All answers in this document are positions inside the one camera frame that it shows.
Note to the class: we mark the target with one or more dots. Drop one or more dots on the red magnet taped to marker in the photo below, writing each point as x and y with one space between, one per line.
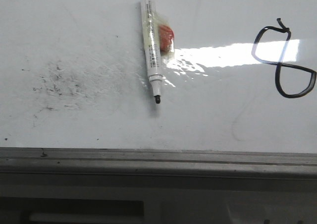
166 38

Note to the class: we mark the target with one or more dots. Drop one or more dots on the white whiteboard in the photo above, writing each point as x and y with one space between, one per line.
73 75

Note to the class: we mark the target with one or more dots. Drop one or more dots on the grey aluminium whiteboard frame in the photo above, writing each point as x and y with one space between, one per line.
158 162

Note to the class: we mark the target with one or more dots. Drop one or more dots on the white whiteboard marker black tip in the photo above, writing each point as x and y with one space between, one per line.
151 48

